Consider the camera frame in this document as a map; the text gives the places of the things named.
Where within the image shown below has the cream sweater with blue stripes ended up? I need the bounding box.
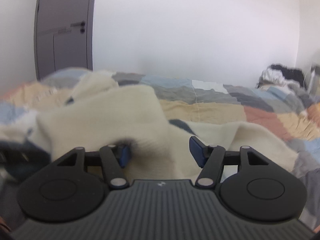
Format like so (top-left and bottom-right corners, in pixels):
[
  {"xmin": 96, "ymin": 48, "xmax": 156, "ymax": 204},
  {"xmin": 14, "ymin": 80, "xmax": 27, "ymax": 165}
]
[{"xmin": 0, "ymin": 69, "xmax": 299, "ymax": 181}]

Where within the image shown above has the pile of clothes on nightstand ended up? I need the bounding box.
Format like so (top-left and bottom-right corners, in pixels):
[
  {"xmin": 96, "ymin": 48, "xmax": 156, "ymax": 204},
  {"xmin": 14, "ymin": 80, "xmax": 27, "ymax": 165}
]
[{"xmin": 257, "ymin": 64, "xmax": 306, "ymax": 89}]

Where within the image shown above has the grey bedroom door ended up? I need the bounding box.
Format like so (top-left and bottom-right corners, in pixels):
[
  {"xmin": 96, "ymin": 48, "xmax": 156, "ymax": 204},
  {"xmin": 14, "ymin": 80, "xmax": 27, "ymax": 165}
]
[{"xmin": 34, "ymin": 0, "xmax": 94, "ymax": 79}]

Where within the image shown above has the patchwork checkered bed quilt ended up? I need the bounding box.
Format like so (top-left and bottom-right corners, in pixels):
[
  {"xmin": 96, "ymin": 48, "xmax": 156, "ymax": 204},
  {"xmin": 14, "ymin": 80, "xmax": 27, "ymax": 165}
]
[{"xmin": 1, "ymin": 68, "xmax": 319, "ymax": 228}]

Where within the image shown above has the black door handle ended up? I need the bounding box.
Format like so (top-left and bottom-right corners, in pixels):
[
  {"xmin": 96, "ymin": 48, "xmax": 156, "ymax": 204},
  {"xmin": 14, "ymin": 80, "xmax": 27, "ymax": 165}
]
[{"xmin": 70, "ymin": 21, "xmax": 86, "ymax": 28}]

